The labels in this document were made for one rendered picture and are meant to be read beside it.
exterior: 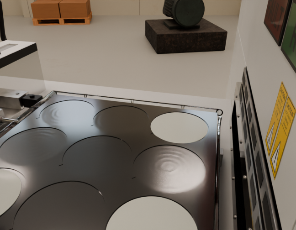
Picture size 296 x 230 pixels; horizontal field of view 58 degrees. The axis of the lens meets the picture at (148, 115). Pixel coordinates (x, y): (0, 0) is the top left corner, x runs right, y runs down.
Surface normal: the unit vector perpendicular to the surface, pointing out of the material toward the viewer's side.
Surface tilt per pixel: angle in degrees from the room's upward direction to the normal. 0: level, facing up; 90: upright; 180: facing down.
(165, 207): 0
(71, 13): 90
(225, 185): 0
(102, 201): 0
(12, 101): 90
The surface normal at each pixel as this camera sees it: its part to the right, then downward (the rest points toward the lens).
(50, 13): 0.07, 0.51
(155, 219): 0.00, -0.86
